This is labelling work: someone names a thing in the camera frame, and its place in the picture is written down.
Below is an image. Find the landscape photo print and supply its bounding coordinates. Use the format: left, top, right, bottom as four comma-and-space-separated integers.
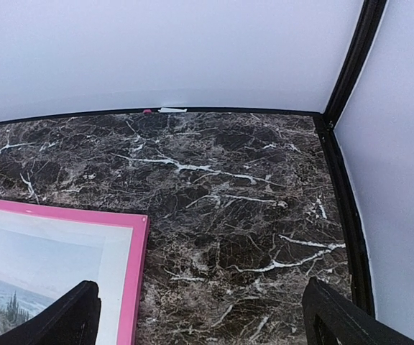
0, 228, 104, 335

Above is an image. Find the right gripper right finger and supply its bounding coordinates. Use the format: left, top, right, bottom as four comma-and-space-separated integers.
302, 277, 412, 344

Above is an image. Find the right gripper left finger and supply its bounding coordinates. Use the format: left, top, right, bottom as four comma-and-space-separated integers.
0, 280, 101, 345

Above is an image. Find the right black corner post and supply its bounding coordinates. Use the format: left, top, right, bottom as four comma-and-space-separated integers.
313, 1, 387, 317

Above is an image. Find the pink wooden picture frame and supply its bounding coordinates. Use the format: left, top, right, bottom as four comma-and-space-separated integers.
0, 200, 149, 344

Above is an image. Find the white mat board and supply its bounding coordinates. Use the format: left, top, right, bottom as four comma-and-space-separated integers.
0, 211, 132, 344

